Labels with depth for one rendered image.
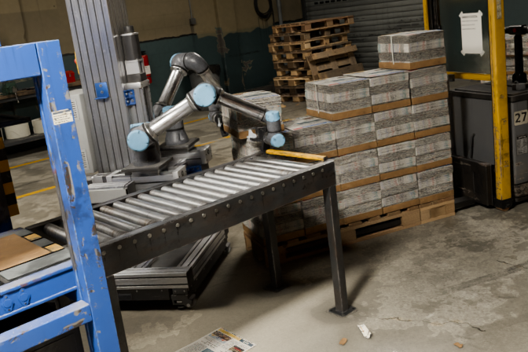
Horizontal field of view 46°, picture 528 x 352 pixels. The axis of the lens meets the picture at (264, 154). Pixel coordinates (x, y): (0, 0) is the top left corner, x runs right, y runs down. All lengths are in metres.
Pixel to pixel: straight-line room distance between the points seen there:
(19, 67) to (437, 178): 3.13
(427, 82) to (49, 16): 7.09
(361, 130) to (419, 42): 0.69
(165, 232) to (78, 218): 0.51
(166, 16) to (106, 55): 7.58
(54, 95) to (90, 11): 1.70
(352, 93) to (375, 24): 7.97
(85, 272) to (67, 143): 0.42
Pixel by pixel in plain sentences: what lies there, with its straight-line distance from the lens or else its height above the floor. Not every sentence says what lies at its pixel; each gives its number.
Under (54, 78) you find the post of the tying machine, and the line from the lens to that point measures 2.00.
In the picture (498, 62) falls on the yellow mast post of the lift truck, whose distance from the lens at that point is 4.37.
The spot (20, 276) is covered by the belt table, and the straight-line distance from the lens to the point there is 2.27.
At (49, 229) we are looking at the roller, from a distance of 2.73.
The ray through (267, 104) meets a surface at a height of 1.01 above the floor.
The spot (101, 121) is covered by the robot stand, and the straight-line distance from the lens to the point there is 3.71.
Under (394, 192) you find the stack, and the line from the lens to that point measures 4.23.
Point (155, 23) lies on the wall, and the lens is 11.05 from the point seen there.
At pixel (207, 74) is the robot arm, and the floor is 1.20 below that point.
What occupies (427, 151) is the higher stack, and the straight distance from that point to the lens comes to 4.32.
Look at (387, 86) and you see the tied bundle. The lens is 4.09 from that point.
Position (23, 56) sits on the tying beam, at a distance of 1.97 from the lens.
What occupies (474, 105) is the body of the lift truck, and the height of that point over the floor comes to 0.69.
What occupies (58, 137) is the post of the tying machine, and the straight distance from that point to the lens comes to 2.00.
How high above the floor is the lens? 1.55
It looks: 13 degrees down
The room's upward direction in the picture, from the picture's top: 7 degrees counter-clockwise
